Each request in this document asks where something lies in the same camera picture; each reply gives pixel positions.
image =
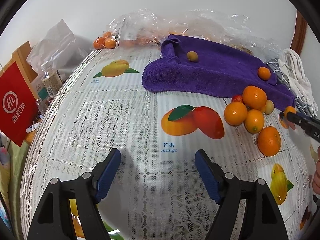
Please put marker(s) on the grey checked cloth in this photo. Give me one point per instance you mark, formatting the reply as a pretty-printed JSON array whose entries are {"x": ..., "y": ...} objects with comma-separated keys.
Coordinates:
[{"x": 302, "y": 100}]

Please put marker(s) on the white plastic bag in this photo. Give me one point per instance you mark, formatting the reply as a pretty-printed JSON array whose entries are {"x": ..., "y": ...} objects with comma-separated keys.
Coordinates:
[{"x": 52, "y": 45}]

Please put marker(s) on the white striped towel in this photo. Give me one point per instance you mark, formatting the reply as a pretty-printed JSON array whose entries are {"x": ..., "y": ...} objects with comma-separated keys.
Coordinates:
[{"x": 296, "y": 70}]

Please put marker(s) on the small orange kumquat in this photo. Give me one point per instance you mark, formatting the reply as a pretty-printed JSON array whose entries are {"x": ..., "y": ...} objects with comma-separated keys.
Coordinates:
[
  {"x": 264, "y": 73},
  {"x": 290, "y": 110}
]

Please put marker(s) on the red paper bag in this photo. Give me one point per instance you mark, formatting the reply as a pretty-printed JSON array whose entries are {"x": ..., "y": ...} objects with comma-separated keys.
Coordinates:
[{"x": 16, "y": 105}]

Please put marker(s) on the fruit print lace tablecloth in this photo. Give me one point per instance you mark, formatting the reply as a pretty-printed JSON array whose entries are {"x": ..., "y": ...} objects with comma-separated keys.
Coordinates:
[{"x": 140, "y": 120}]

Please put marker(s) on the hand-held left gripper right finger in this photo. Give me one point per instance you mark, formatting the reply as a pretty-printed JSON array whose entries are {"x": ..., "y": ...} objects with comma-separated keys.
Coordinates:
[{"x": 206, "y": 172}]

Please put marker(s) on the large oval kumquat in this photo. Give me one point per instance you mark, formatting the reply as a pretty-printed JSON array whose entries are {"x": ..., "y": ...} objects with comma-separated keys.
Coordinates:
[{"x": 254, "y": 121}]

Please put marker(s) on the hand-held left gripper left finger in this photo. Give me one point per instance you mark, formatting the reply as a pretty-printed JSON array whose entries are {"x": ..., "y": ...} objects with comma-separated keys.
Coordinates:
[{"x": 110, "y": 170}]

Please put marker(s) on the orange tangerine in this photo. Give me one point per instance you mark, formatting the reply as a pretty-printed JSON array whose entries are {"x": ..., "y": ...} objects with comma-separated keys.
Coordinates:
[
  {"x": 254, "y": 97},
  {"x": 235, "y": 113},
  {"x": 269, "y": 141}
]

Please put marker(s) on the clear plastic bottle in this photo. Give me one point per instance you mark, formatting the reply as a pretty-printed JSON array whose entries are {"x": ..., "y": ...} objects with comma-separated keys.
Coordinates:
[{"x": 51, "y": 81}]

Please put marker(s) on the red strawberry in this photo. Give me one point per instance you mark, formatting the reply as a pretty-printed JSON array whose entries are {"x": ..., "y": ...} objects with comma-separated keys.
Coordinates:
[{"x": 237, "y": 98}]

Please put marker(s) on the purple towel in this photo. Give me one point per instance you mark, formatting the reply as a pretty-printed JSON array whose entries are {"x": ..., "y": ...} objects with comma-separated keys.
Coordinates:
[{"x": 212, "y": 72}]

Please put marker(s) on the small olive longan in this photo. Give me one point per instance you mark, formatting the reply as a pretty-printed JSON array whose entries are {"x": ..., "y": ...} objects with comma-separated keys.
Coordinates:
[
  {"x": 192, "y": 56},
  {"x": 269, "y": 107}
]

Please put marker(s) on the clear plastic bag of longans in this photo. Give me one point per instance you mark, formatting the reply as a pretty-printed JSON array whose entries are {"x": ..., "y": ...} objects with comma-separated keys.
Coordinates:
[{"x": 220, "y": 27}]

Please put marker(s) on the person's right hand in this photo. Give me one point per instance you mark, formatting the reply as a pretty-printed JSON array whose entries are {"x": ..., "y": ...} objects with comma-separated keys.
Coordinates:
[{"x": 317, "y": 182}]

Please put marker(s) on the brown wooden frame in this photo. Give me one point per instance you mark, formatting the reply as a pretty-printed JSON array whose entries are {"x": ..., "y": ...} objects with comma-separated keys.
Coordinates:
[{"x": 300, "y": 32}]

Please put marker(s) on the clear plastic bag of tangerines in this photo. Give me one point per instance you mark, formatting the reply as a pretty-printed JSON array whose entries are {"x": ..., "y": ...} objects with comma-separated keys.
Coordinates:
[{"x": 130, "y": 27}]

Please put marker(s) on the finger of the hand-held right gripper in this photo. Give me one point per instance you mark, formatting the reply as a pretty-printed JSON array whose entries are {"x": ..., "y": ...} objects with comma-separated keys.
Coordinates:
[{"x": 292, "y": 120}]

